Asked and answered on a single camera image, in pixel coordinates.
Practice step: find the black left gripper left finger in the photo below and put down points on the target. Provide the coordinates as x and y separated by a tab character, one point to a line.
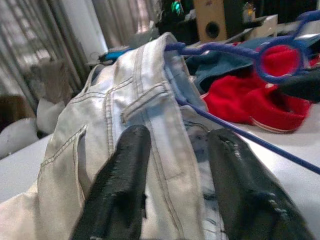
117	187

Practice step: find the white pillow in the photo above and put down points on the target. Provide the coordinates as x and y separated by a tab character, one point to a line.
15	135

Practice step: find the white sheer curtain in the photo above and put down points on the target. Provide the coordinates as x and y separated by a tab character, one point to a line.
37	30

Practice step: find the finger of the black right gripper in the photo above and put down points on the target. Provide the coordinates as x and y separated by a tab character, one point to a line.
305	87

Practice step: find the red garment with striped hem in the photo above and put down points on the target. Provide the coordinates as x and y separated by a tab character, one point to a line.
237	100

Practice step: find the teal garment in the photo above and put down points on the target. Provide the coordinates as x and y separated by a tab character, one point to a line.
220	67

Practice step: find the blue flat object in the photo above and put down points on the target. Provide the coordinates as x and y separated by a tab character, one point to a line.
117	55

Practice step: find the purple plastic hanger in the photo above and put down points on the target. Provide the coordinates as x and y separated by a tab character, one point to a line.
261	62

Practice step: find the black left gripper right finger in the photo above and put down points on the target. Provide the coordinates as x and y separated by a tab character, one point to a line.
245	195

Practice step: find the light washed denim jeans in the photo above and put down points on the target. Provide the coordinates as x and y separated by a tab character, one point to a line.
100	105

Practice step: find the wooden speaker box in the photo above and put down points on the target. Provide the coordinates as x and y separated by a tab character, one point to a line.
210	15

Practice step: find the brown paper bag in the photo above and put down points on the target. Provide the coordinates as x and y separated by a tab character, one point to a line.
52	77

